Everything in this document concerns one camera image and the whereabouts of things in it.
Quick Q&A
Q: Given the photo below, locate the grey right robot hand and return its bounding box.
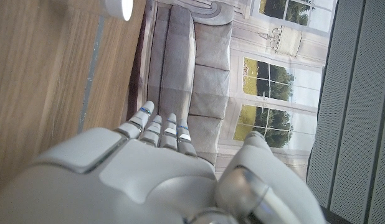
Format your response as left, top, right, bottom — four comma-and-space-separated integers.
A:
0, 100, 328, 224

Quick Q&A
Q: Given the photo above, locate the printed living room backdrop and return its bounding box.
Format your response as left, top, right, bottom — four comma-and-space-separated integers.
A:
126, 0, 340, 185

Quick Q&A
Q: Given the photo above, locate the clear jar with white lid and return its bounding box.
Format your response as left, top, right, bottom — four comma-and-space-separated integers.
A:
100, 0, 135, 22

